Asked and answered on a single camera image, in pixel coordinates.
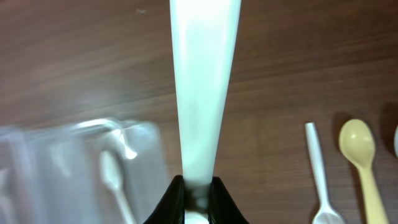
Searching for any right clear plastic container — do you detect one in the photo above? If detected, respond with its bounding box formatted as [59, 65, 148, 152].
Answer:
[1, 118, 169, 223]

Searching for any white wide-handled spoon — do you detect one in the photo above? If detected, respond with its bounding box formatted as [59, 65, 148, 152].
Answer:
[170, 0, 241, 223]

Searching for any white slim-handled spoon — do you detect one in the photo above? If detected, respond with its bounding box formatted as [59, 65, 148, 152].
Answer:
[305, 123, 345, 224]

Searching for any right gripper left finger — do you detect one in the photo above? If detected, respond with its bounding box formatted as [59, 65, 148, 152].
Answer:
[144, 175, 185, 224]

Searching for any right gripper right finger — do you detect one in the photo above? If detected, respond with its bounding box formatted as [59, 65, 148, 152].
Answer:
[208, 177, 249, 224]

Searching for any yellow plastic spoon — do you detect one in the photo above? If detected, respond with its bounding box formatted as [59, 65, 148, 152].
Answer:
[339, 119, 389, 224]

